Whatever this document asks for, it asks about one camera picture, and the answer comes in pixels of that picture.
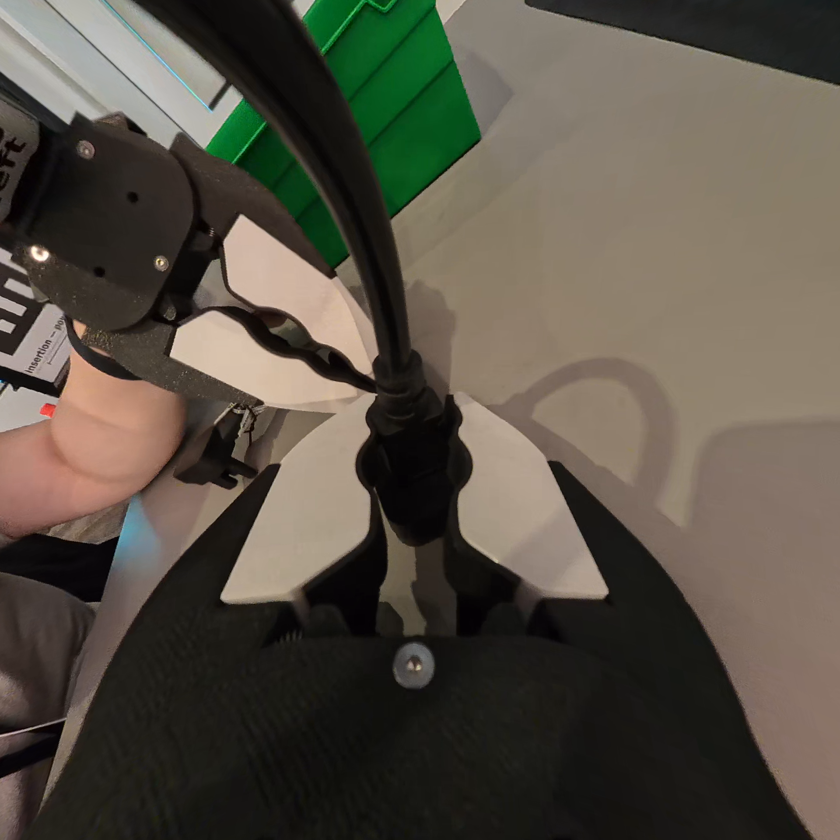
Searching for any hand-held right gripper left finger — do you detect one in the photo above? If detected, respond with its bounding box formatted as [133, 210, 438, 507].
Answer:
[220, 407, 387, 606]

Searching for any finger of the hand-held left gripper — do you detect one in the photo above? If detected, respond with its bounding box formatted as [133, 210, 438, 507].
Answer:
[168, 306, 380, 414]
[218, 215, 380, 389]

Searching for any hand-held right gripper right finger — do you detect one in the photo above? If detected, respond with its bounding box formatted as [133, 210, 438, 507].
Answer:
[445, 392, 611, 601]

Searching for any black braided cable with plug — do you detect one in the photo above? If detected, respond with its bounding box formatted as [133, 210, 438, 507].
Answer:
[172, 402, 261, 491]

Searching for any thick black power cord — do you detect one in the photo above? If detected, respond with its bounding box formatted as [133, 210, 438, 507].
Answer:
[134, 0, 475, 547]

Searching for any person's left forearm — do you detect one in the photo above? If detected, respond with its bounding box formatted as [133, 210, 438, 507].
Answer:
[0, 357, 189, 540]

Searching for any white printed task sign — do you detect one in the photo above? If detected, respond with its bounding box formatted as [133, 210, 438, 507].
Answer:
[0, 246, 74, 396]

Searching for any green plastic bin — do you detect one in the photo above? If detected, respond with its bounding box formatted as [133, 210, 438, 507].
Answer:
[205, 0, 483, 271]

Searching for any person's pale shirt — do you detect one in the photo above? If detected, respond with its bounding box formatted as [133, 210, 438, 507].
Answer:
[0, 571, 101, 840]

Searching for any dark mat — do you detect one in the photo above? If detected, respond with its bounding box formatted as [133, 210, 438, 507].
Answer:
[525, 0, 840, 88]

